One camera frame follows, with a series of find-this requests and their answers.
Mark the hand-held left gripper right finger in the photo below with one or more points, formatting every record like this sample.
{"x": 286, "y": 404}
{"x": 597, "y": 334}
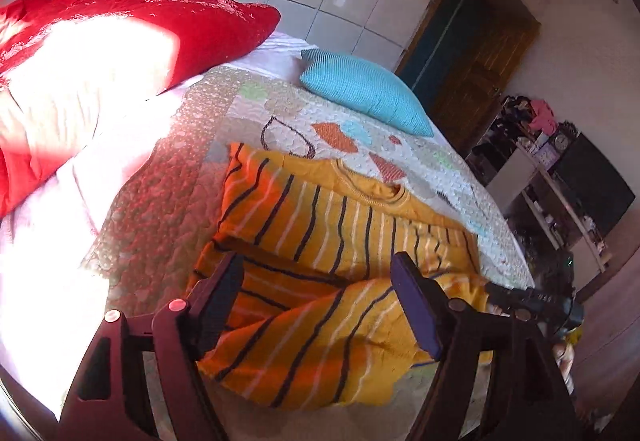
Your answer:
{"x": 416, "y": 308}

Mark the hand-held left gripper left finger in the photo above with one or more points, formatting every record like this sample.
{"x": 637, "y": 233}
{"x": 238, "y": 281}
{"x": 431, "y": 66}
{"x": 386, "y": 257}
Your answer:
{"x": 231, "y": 277}

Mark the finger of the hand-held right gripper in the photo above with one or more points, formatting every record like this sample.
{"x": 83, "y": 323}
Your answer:
{"x": 507, "y": 298}

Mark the yellow striped sweater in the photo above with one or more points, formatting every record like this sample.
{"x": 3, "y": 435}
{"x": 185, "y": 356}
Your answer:
{"x": 310, "y": 311}

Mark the white shelf unit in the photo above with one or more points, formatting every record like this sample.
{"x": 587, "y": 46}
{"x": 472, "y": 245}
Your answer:
{"x": 505, "y": 176}

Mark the black television screen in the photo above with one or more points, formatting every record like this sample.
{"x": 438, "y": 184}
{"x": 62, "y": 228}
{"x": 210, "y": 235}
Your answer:
{"x": 595, "y": 186}

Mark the round table clock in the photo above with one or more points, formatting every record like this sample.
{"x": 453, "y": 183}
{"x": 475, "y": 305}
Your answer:
{"x": 561, "y": 140}

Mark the patterned quilted bedspread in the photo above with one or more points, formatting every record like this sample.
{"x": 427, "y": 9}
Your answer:
{"x": 300, "y": 113}

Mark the white bed sheet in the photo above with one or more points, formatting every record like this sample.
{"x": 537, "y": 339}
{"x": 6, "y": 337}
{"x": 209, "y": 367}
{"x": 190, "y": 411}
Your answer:
{"x": 50, "y": 271}

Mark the dark clutter pile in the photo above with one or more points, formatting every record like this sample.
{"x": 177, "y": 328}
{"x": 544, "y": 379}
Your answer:
{"x": 512, "y": 116}

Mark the pink cloth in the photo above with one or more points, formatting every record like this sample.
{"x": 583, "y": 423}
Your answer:
{"x": 544, "y": 115}

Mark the teal knitted pillow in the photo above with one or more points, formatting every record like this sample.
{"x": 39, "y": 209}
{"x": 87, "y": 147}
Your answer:
{"x": 365, "y": 91}

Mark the brown wooden door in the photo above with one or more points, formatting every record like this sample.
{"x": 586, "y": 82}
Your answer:
{"x": 475, "y": 71}

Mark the red blanket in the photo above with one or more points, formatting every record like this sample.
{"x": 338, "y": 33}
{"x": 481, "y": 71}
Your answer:
{"x": 210, "y": 31}

